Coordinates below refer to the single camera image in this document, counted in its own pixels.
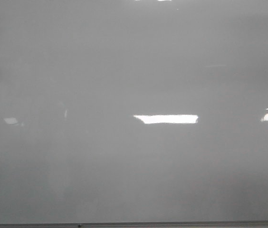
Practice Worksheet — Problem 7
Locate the white glossy whiteboard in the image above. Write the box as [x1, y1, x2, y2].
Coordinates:
[0, 0, 268, 223]

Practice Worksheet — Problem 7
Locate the grey aluminium whiteboard frame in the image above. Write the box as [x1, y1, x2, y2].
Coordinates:
[0, 220, 268, 228]

